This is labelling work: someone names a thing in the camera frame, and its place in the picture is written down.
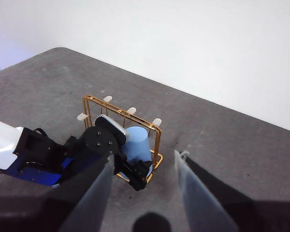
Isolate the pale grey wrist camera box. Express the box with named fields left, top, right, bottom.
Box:
left=94, top=115, right=129, bottom=141

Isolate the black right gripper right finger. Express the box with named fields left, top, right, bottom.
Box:
left=175, top=149, right=290, bottom=232

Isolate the gold wire cup rack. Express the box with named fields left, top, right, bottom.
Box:
left=76, top=95, right=164, bottom=186

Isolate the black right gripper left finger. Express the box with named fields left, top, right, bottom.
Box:
left=0, top=151, right=115, bottom=232

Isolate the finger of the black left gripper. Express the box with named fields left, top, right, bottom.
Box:
left=132, top=158, right=152, bottom=178

